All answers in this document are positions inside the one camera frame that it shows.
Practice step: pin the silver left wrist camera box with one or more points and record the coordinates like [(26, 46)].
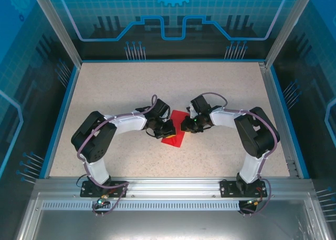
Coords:
[(165, 117)]

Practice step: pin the aluminium frame post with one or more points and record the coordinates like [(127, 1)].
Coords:
[(288, 27), (57, 27)]

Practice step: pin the red paper sheet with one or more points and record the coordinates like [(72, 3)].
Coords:
[(176, 142)]

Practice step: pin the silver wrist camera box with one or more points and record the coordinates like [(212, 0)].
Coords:
[(165, 117), (191, 111)]

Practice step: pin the blue table edge strip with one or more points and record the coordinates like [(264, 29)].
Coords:
[(170, 60), (62, 119), (287, 119)]

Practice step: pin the brushed metal tray panel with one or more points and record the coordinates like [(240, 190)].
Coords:
[(170, 227)]

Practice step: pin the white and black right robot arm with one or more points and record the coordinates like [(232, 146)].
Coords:
[(223, 118)]

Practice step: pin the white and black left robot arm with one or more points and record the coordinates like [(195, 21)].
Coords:
[(126, 123)]

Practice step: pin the aluminium side rail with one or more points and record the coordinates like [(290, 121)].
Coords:
[(278, 119)]

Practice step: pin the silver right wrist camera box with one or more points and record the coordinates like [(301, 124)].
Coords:
[(191, 111)]

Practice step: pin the aluminium mounting beam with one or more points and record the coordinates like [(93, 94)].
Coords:
[(170, 187)]

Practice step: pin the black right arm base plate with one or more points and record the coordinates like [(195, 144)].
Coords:
[(228, 188)]

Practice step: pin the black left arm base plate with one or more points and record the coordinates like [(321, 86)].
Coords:
[(89, 190)]

